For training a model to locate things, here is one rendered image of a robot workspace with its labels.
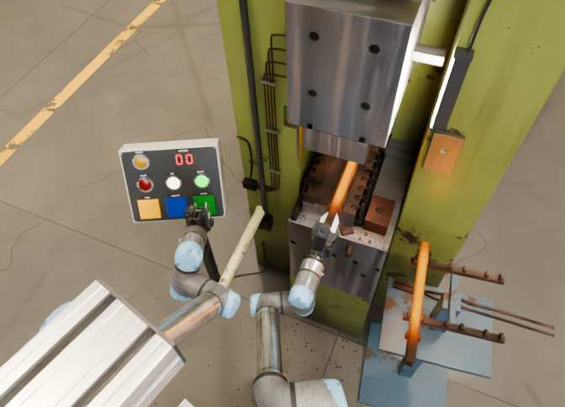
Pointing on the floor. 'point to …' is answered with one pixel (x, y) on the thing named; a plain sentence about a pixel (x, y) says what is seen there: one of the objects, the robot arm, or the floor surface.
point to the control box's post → (211, 265)
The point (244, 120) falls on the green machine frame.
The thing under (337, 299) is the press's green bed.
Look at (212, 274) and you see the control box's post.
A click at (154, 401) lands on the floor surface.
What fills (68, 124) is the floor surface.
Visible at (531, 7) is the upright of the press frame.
